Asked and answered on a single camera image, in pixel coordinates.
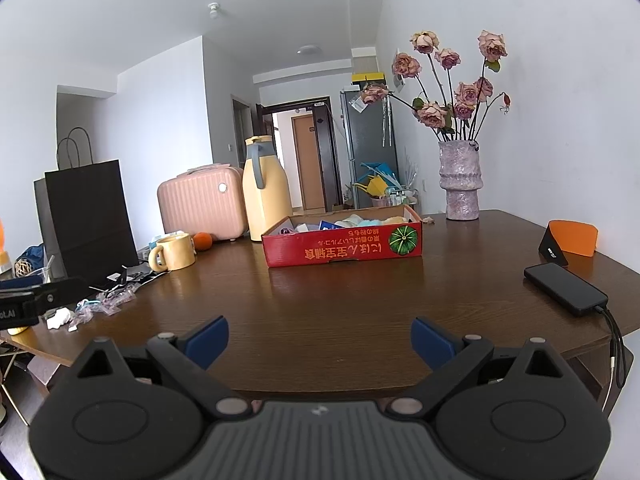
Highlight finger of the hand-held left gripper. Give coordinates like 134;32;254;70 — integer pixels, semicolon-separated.
0;279;39;295
30;276;92;307

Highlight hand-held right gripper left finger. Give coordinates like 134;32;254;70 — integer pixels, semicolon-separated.
72;315;253;417

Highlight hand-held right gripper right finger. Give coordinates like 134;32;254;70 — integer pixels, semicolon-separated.
386;316;568;417

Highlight red cardboard box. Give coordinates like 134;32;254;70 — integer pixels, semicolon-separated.
261;204;424;268

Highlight white paper scrap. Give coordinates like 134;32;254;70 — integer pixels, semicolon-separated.
47;307;77;332

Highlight orange plastic object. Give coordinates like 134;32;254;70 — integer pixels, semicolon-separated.
0;217;13;276

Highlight pile of clear candy wrappers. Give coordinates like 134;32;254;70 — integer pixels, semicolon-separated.
70;285;139;331

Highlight black foil packet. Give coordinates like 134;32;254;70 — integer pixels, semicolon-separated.
90;264;157;294

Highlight black paper bag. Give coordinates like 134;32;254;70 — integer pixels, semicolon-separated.
45;127;139;280

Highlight yellow mug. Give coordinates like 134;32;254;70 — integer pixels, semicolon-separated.
148;233;197;273

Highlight pink ribbed suitcase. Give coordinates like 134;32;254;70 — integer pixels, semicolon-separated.
157;163;249;243

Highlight black power bank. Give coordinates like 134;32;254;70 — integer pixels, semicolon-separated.
524;262;609;317

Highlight yellow thermos jug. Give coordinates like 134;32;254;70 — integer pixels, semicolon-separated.
242;135;293;242

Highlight clear vase with sticks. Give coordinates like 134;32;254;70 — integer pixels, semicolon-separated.
400;156;421;206

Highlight purple ceramic vase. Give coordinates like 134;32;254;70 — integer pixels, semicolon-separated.
438;140;482;221

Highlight yellow watering can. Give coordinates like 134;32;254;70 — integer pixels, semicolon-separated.
355;175;389;199

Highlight orange black wedge stand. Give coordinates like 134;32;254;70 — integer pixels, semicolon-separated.
538;220;599;267

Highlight blue plastic item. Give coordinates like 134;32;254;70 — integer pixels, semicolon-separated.
361;161;396;181

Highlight grey refrigerator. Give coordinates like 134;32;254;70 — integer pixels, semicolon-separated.
340;87;401;211

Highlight brown wooden door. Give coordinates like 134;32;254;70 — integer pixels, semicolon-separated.
292;114;326;210

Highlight clear folded umbrella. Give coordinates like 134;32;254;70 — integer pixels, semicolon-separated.
380;100;394;149

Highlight dried pink roses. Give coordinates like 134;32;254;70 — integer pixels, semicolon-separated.
360;30;512;144

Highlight black charging cable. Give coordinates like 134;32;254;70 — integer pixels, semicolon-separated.
595;305;629;389

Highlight dark door frame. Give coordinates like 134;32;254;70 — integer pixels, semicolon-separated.
256;96;344;214

